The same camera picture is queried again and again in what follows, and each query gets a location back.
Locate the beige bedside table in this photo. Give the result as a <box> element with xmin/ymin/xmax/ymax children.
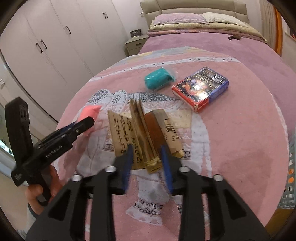
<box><xmin>125</xmin><ymin>35</ymin><xmax>148</xmax><ymax>56</ymax></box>

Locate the teal tissue pack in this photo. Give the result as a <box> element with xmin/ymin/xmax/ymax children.
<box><xmin>144</xmin><ymin>67</ymin><xmax>176</xmax><ymax>90</ymax></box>

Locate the purple pillow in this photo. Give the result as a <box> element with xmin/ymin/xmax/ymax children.
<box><xmin>151</xmin><ymin>13</ymin><xmax>209</xmax><ymax>26</ymax></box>

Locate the purple bed cover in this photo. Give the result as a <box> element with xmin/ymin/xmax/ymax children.
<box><xmin>138</xmin><ymin>32</ymin><xmax>296</xmax><ymax>117</ymax></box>

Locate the small picture frame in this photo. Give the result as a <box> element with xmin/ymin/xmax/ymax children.
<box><xmin>130</xmin><ymin>29</ymin><xmax>142</xmax><ymax>38</ymax></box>

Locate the beige padded headboard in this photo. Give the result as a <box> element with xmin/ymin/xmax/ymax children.
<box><xmin>140</xmin><ymin>0</ymin><xmax>249</xmax><ymax>25</ymax></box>

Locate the pink item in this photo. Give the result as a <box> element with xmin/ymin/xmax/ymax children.
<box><xmin>76</xmin><ymin>104</ymin><xmax>103</xmax><ymax>137</ymax></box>

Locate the pink elephant blanket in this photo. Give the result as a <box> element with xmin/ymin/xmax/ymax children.
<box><xmin>52</xmin><ymin>46</ymin><xmax>291</xmax><ymax>241</ymax></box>

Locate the colourful printed card box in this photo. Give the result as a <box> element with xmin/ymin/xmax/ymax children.
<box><xmin>171</xmin><ymin>67</ymin><xmax>229</xmax><ymax>113</ymax></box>

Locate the grey sleeve forearm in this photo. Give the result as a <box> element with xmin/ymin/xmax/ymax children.
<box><xmin>22</xmin><ymin>204</ymin><xmax>39</xmax><ymax>239</ymax></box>

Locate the white patterned pillow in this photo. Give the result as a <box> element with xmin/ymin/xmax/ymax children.
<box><xmin>201</xmin><ymin>12</ymin><xmax>246</xmax><ymax>26</ymax></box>

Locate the light blue plastic basket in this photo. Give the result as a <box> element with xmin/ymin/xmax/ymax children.
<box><xmin>278</xmin><ymin>140</ymin><xmax>295</xmax><ymax>209</ymax></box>

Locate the small dark object on bed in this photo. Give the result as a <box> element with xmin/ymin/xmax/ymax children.
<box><xmin>228</xmin><ymin>35</ymin><xmax>241</xmax><ymax>41</ymax></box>

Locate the beige orange curtain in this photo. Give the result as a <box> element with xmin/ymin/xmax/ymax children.
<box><xmin>259</xmin><ymin>0</ymin><xmax>283</xmax><ymax>56</ymax></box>

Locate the white wardrobe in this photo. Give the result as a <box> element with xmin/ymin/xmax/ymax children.
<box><xmin>1</xmin><ymin>1</ymin><xmax>127</xmax><ymax>121</ymax></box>

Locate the folded beige quilt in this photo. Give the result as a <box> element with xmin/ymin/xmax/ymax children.
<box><xmin>147</xmin><ymin>23</ymin><xmax>267</xmax><ymax>44</ymax></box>

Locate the person's left hand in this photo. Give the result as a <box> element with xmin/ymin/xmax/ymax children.
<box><xmin>25</xmin><ymin>165</ymin><xmax>62</xmax><ymax>215</ymax></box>

